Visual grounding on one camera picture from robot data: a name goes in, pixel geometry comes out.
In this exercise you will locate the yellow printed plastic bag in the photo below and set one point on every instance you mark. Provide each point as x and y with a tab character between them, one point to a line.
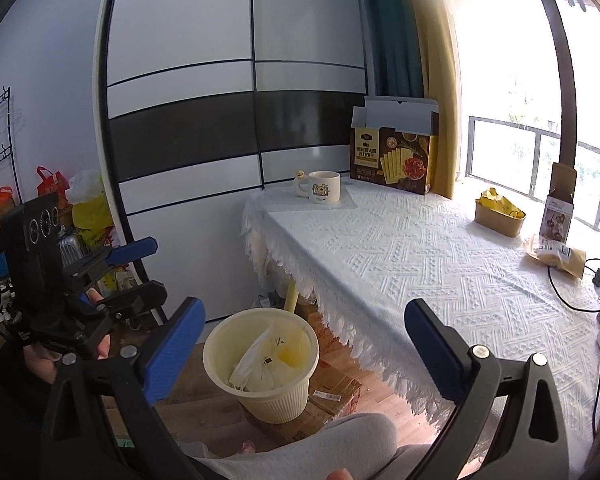
497	202

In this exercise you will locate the small open carton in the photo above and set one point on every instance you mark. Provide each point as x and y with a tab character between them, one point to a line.
560	210

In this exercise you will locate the black and white wardrobe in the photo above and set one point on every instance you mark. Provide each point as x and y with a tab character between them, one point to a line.
180	35

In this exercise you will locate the white lace tablecloth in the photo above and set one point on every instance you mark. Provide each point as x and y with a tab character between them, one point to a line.
405	260

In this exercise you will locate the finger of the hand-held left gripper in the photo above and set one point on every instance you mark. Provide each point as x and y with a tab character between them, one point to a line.
130	251
140	299

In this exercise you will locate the person's left hand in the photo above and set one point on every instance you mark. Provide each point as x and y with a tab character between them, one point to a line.
42	366

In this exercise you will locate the labelled kraft paper bag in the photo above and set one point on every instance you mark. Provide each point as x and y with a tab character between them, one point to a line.
567	260

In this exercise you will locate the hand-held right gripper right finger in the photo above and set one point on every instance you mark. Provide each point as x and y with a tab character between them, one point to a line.
430	350

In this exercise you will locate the yellow plastic sack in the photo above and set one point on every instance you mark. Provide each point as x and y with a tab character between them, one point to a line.
90	205

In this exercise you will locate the pink slipper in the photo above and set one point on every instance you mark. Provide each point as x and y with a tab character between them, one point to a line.
245	447

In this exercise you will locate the red shopping bag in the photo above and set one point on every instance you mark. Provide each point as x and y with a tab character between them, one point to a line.
50	182

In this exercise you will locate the brown cracker box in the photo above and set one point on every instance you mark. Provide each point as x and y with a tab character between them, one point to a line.
395	160

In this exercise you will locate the silver suitcase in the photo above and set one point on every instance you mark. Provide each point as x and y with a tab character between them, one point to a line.
72	247

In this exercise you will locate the kraft takeaway box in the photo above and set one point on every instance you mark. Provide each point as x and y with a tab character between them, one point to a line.
500	222

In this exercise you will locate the balcony railing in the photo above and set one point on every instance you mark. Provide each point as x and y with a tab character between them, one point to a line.
471	150

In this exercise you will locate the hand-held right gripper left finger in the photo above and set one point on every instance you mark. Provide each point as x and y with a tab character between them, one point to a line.
180	347

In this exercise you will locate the black framed glass door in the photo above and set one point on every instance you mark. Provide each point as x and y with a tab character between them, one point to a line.
555	60

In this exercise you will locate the white cartoon mug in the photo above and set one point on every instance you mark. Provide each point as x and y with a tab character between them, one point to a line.
322	187

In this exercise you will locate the cream table leg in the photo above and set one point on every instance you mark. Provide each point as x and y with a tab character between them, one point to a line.
291	297

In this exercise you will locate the cream ribbed waste bin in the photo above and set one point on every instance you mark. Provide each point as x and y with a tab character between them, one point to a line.
280	402

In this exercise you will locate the teal curtain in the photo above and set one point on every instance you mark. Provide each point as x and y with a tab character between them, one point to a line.
390	25

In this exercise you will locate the yellow curtain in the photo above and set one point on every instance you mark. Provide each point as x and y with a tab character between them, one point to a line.
437	85

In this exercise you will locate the black wall rack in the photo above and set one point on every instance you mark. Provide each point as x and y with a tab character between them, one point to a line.
7	125

